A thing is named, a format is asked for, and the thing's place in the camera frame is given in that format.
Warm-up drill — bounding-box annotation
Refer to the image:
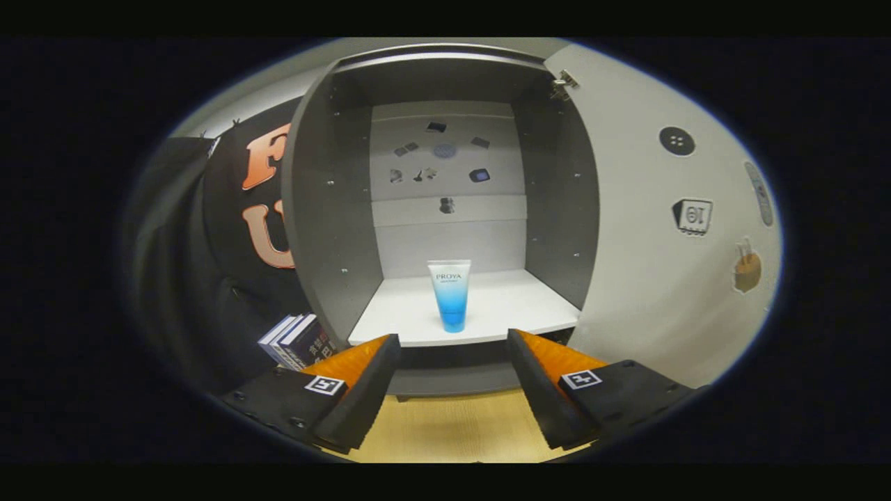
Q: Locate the black backdrop cloth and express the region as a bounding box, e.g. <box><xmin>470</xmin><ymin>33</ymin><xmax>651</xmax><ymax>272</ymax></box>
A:
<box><xmin>125</xmin><ymin>97</ymin><xmax>314</xmax><ymax>397</ymax></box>

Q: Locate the blue and white tube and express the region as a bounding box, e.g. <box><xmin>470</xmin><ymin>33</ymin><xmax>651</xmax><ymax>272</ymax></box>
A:
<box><xmin>427</xmin><ymin>260</ymin><xmax>472</xmax><ymax>333</ymax></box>

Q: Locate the white cabinet shelf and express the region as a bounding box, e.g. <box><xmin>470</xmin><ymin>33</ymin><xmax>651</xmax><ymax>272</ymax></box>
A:
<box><xmin>348</xmin><ymin>269</ymin><xmax>581</xmax><ymax>347</ymax></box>

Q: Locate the light spine book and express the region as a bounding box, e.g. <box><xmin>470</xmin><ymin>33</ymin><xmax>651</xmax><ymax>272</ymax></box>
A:
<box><xmin>258</xmin><ymin>315</ymin><xmax>303</xmax><ymax>369</ymax></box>

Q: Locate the grey cabinet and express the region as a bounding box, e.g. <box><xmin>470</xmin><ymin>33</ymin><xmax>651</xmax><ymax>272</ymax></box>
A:
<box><xmin>282</xmin><ymin>43</ymin><xmax>601</xmax><ymax>397</ymax></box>

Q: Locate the white cabinet door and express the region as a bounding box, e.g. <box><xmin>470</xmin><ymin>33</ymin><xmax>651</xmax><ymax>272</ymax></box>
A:
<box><xmin>545</xmin><ymin>43</ymin><xmax>784</xmax><ymax>389</ymax></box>

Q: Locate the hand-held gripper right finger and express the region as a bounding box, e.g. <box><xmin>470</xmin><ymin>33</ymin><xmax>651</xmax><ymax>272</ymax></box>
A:
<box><xmin>507</xmin><ymin>329</ymin><xmax>697</xmax><ymax>450</ymax></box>

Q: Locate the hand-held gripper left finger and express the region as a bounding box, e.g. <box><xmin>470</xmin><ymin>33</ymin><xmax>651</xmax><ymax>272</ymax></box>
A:
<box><xmin>221</xmin><ymin>334</ymin><xmax>402</xmax><ymax>454</ymax></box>

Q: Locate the dark cover book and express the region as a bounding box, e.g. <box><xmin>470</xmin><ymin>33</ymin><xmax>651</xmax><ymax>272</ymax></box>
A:
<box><xmin>278</xmin><ymin>315</ymin><xmax>338</xmax><ymax>371</ymax></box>

